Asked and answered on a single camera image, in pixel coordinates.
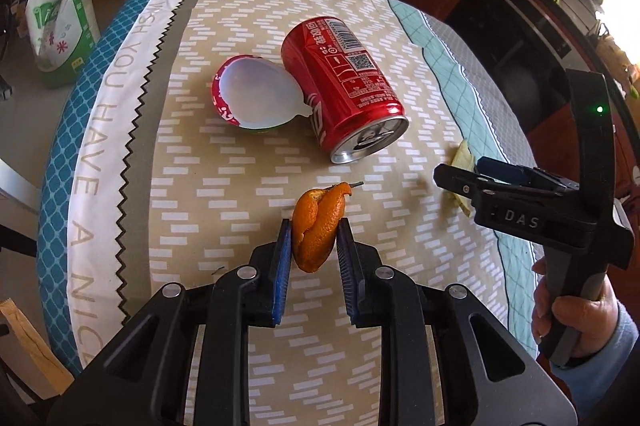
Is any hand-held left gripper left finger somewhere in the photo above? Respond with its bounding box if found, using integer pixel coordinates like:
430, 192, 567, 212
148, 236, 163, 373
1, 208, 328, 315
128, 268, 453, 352
47, 218, 293, 426

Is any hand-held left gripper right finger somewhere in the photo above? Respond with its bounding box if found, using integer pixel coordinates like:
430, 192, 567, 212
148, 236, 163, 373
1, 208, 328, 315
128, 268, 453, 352
336, 218, 578, 426

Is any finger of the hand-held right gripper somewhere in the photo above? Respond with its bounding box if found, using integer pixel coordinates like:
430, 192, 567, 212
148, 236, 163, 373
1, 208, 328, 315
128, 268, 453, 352
433, 163, 501, 208
475, 156, 577, 193

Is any yellow banana peel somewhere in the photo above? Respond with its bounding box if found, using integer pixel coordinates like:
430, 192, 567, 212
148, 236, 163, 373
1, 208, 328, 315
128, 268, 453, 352
450, 138, 483, 217

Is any orange peel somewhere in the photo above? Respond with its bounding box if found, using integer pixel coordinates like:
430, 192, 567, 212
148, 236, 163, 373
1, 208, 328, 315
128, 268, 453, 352
291, 182, 365, 274

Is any person's right forearm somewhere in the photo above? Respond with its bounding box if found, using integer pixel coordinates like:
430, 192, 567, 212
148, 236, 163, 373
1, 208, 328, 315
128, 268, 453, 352
550, 301, 640, 409

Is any person's right hand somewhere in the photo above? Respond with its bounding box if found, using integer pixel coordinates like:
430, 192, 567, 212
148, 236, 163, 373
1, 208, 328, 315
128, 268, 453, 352
531, 257, 622, 359

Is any patterned quilted tablecloth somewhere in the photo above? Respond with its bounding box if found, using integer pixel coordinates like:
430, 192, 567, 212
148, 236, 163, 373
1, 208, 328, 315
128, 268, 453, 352
36, 0, 543, 426

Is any black built-in oven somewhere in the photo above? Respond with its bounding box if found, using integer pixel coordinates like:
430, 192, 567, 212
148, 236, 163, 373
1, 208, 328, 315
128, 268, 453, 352
445, 0, 573, 83

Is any red soda can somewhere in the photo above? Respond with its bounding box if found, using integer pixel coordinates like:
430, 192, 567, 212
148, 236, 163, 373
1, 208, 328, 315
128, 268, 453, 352
281, 17, 410, 165

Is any light wooden board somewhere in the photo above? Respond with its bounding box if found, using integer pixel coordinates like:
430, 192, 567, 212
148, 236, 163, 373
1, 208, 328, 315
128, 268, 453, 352
0, 298, 74, 394

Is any green and white plastic bag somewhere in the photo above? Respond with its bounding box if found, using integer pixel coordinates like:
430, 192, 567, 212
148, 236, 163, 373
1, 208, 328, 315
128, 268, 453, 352
25, 0, 102, 88

